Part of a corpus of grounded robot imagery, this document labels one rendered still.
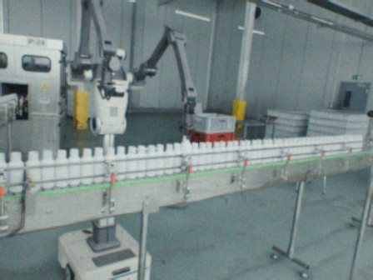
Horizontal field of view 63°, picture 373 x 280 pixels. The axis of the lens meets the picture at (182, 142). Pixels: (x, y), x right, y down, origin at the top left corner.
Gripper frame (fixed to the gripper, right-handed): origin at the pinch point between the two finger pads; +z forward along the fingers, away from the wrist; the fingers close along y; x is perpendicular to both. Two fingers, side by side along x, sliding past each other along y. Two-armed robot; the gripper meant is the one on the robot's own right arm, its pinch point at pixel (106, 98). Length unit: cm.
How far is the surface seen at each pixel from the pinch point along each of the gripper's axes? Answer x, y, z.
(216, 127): 225, -159, 43
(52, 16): 242, -1185, -229
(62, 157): -26.2, 17.4, 25.8
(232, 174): 80, 21, 44
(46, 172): -32.8, 17.6, 32.1
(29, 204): -41, 26, 43
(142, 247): 19, 17, 82
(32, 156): -38.0, 17.2, 24.8
